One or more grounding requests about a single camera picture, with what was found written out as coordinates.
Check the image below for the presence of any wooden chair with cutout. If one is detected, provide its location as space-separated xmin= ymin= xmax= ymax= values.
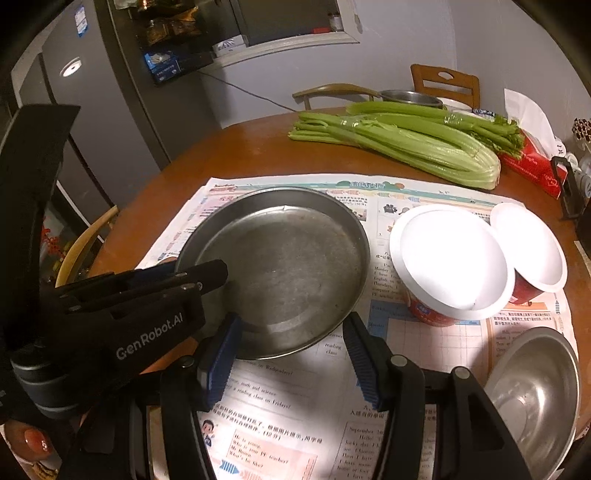
xmin=411 ymin=64 xmax=481 ymax=108

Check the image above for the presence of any round steel plate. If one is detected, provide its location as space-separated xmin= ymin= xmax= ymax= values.
xmin=176 ymin=187 xmax=370 ymax=360

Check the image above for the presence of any grey refrigerator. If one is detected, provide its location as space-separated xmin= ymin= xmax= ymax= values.
xmin=8 ymin=0 xmax=223 ymax=209

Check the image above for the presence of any steel pot on table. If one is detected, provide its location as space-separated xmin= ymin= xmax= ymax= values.
xmin=380 ymin=90 xmax=444 ymax=109

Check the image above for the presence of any black wire rack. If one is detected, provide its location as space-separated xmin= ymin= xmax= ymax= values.
xmin=551 ymin=156 xmax=590 ymax=220

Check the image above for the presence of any newspaper sheet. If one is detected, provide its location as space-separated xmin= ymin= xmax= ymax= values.
xmin=141 ymin=174 xmax=574 ymax=479

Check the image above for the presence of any blue box on shelf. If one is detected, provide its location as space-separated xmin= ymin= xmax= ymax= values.
xmin=143 ymin=51 xmax=181 ymax=84

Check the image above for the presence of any small steel bowl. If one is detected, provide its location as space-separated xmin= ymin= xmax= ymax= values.
xmin=485 ymin=327 xmax=580 ymax=479

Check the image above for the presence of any curved wooden armchair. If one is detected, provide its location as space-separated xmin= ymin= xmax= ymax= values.
xmin=293 ymin=83 xmax=382 ymax=110

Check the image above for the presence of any celery bunch front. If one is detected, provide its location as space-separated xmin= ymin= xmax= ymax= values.
xmin=288 ymin=112 xmax=501 ymax=191

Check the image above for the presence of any red tissue box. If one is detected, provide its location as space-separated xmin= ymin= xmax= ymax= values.
xmin=498 ymin=88 xmax=568 ymax=200

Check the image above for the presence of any celery bunch back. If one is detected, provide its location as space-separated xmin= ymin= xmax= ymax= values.
xmin=346 ymin=101 xmax=526 ymax=159

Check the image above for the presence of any left hand with painted nails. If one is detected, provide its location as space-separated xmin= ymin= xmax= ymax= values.
xmin=3 ymin=419 xmax=55 ymax=464

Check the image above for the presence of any white blue porcelain dish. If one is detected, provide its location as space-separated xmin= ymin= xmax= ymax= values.
xmin=472 ymin=108 xmax=496 ymax=120

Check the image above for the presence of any large white red bowl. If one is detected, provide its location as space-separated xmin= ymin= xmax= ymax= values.
xmin=390 ymin=204 xmax=515 ymax=327

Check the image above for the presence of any small white red bowl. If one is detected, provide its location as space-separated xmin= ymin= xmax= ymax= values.
xmin=490 ymin=203 xmax=568 ymax=304

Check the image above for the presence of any celery bunch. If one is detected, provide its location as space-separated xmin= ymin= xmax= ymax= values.
xmin=346 ymin=101 xmax=526 ymax=159
xmin=288 ymin=112 xmax=501 ymax=191

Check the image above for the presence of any white box on sill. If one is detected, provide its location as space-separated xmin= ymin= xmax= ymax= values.
xmin=212 ymin=35 xmax=247 ymax=58

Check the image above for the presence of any wooden chair at left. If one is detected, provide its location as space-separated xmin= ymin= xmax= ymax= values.
xmin=55 ymin=206 xmax=119 ymax=288

